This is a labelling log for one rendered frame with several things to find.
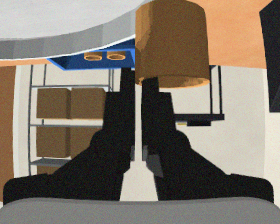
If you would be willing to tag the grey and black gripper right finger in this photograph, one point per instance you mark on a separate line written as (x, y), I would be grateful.
(187, 174)

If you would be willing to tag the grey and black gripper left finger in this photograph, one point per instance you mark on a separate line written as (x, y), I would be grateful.
(92, 174)

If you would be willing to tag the grey round turntable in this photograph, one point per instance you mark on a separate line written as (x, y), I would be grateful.
(39, 29)

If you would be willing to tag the bronze bushing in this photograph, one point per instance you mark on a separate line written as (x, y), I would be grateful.
(91, 55)
(116, 55)
(170, 42)

